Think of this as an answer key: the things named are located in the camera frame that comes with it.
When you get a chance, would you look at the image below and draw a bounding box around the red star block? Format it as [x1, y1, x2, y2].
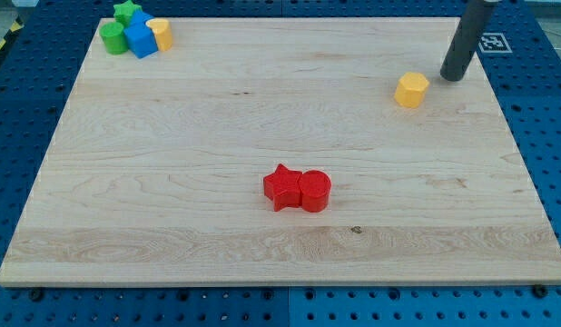
[263, 163, 303, 212]

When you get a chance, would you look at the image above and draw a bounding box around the yellow hexagon block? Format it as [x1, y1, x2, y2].
[394, 72, 429, 108]

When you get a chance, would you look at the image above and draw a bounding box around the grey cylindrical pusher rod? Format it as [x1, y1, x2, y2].
[439, 0, 500, 82]

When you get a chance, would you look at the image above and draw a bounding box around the yellow semicircle block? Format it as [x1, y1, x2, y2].
[145, 18, 173, 52]

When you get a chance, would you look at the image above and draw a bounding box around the wooden board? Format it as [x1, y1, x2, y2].
[0, 18, 561, 287]

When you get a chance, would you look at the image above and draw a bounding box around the green cylinder block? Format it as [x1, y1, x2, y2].
[99, 22, 129, 55]

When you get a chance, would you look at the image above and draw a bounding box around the white fiducial marker tag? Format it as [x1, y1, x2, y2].
[478, 32, 512, 54]

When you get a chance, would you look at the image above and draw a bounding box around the blue cube block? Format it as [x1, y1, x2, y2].
[123, 24, 158, 59]

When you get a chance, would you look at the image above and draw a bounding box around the red cylinder block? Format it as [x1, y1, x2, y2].
[299, 170, 331, 213]

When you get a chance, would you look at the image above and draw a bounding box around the blue pentagon block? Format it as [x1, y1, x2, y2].
[129, 10, 153, 26]

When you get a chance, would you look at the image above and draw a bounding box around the green star block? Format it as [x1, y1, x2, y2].
[113, 0, 143, 27]

